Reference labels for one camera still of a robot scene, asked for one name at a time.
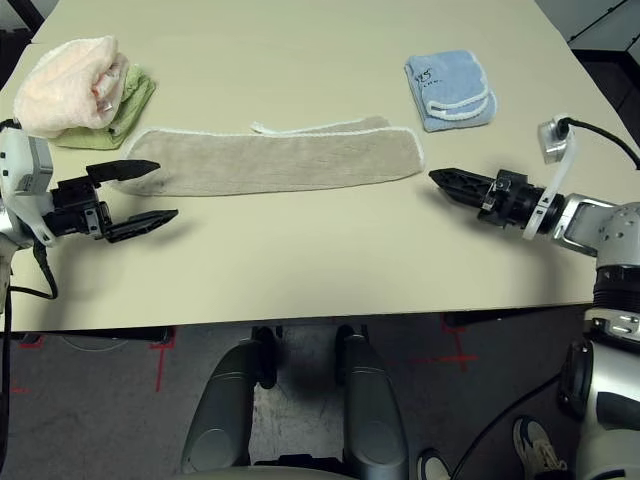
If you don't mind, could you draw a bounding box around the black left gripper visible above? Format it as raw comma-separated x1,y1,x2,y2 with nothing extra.
43,159,180,245

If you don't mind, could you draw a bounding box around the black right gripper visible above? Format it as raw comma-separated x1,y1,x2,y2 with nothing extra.
428,168,546,231

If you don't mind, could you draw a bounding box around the beige towel with white trim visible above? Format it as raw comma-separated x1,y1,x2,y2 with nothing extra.
113,115,426,199

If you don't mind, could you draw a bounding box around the green fluffy towel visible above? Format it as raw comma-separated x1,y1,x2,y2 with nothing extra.
53,64,159,151

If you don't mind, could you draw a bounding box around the blue towel with white trim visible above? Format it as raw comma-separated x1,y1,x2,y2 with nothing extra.
403,48,500,134

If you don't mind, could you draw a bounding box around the pink fluffy towel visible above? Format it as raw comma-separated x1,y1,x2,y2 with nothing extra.
12,33,132,139

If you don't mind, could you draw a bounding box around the black foam floor mat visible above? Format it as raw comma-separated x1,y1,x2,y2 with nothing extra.
0,28,32,90

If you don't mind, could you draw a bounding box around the black slanted stand leg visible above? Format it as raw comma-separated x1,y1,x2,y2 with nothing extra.
12,0,47,32

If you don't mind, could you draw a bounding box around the grey metal cabinet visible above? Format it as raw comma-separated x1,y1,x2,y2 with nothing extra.
567,0,640,54

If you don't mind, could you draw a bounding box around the grey white sneaker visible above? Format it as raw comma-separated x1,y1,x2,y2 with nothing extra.
512,414,569,474
417,448,451,480

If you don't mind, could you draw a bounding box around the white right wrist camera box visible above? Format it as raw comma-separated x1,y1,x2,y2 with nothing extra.
522,113,579,244

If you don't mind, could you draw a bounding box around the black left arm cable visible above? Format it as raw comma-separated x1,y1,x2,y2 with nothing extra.
0,117,59,441

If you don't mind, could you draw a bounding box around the black table frame bar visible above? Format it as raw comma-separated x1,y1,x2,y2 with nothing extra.
442,305,596,329

